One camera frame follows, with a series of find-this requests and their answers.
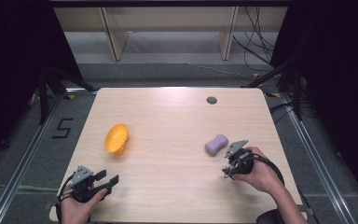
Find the black curtain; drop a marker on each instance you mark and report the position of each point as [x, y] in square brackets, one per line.
[15, 68]
[338, 77]

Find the black stool seat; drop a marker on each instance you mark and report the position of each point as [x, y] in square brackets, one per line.
[268, 217]

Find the aluminium floor rail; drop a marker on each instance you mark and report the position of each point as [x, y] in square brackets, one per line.
[320, 161]
[24, 158]

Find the orange plastic soap dish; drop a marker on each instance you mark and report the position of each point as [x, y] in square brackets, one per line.
[116, 139]

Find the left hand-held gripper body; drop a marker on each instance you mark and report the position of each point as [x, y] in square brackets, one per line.
[81, 183]

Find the purple soap bar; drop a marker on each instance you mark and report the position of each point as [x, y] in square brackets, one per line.
[216, 145]

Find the person's left hand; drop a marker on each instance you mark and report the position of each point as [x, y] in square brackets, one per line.
[76, 213]

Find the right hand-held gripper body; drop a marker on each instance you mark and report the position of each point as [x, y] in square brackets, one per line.
[242, 161]

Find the person's right hand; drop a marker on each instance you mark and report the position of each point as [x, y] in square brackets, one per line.
[264, 175]

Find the black tripod stand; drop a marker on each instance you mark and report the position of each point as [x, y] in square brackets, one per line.
[54, 84]
[287, 81]

